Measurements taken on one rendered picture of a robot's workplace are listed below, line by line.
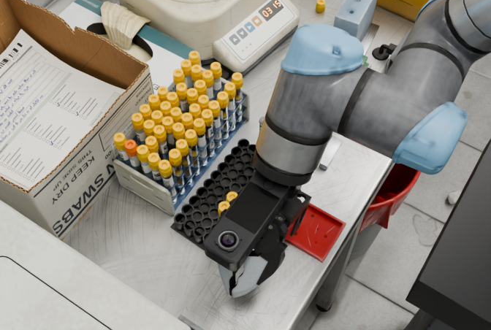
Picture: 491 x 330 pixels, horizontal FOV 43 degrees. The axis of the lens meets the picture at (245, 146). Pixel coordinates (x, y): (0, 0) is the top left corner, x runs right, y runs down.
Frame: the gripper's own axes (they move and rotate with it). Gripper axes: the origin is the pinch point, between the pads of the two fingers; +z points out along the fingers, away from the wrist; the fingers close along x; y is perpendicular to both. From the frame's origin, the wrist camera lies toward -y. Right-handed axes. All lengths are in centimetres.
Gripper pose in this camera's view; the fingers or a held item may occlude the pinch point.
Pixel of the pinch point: (231, 290)
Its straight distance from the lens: 81.0
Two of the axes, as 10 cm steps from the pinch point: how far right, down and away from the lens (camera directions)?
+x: -8.4, -4.6, 3.0
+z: -2.7, 8.2, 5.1
